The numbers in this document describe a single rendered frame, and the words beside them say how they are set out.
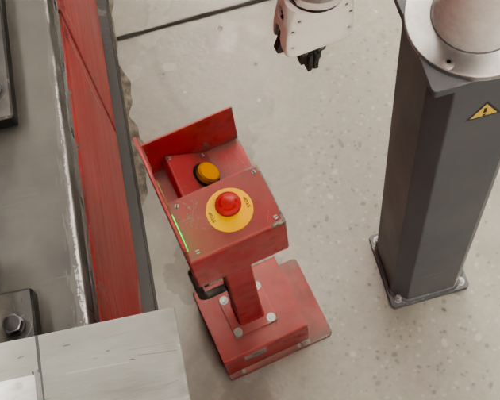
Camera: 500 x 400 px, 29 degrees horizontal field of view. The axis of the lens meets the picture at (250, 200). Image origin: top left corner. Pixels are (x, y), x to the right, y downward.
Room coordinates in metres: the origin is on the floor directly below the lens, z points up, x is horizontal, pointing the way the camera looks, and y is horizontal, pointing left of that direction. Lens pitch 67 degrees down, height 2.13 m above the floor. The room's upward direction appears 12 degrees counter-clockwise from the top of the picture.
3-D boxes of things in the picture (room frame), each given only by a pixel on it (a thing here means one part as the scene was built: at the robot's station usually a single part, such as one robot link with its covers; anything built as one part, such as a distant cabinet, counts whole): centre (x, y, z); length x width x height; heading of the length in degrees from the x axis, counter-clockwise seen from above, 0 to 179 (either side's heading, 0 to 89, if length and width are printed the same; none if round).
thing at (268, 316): (0.62, 0.05, 0.13); 0.10 x 0.10 x 0.01; 13
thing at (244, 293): (0.62, 0.05, 0.39); 0.05 x 0.05 x 0.54; 13
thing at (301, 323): (0.62, 0.02, 0.06); 0.25 x 0.20 x 0.12; 103
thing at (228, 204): (0.57, 0.03, 0.79); 0.04 x 0.04 x 0.04
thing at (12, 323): (0.42, 0.34, 0.91); 0.03 x 0.03 x 0.02
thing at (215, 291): (0.60, 0.11, 0.40); 0.06 x 0.02 x 0.18; 103
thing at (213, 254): (0.62, 0.05, 0.75); 0.20 x 0.16 x 0.18; 13
